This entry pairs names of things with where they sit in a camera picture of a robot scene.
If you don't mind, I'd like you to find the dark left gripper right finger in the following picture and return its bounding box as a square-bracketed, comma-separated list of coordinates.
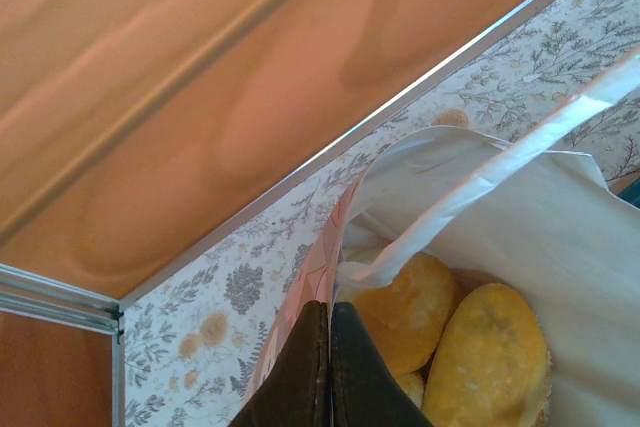
[329, 300, 434, 427]

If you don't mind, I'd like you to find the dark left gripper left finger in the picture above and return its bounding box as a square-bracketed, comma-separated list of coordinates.
[234, 299, 334, 427]

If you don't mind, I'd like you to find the small pinkish fake bread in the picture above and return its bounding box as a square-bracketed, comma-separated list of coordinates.
[394, 370, 427, 411]

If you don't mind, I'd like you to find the orange fake bread roll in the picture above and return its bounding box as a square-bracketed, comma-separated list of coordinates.
[423, 282, 553, 427]

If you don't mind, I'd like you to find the white paper gift bag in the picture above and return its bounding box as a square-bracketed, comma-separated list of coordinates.
[242, 49, 640, 427]

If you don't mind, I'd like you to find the teal rectangular tray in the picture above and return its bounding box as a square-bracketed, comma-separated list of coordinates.
[612, 179, 640, 209]

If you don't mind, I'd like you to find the round orange fake bun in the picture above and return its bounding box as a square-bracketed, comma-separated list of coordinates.
[344, 251, 469, 377]

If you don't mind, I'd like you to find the floral tablecloth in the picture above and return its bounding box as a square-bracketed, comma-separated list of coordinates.
[119, 0, 640, 427]

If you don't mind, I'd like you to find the aluminium side floor rail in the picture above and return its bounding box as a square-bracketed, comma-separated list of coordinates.
[110, 304, 127, 427]

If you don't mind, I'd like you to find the aluminium frame post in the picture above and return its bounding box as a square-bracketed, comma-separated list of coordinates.
[0, 262, 125, 337]

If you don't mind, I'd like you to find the long aluminium floor rail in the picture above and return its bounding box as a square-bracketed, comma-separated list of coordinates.
[118, 0, 629, 311]

